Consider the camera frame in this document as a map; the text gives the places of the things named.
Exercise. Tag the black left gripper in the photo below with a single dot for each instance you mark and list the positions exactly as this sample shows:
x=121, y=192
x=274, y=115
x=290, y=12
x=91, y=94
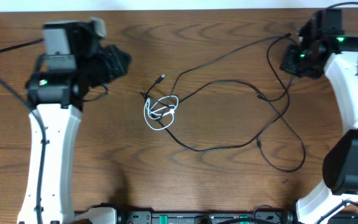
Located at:
x=111, y=65

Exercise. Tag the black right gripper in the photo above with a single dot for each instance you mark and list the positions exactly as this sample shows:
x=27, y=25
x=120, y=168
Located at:
x=288, y=64

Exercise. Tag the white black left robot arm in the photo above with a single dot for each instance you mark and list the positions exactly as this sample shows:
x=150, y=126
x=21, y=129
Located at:
x=74, y=62

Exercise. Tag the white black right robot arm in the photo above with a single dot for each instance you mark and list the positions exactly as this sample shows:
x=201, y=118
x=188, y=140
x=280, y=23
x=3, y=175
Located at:
x=339, y=186

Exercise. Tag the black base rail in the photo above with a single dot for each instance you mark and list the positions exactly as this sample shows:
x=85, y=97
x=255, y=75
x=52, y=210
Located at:
x=192, y=218

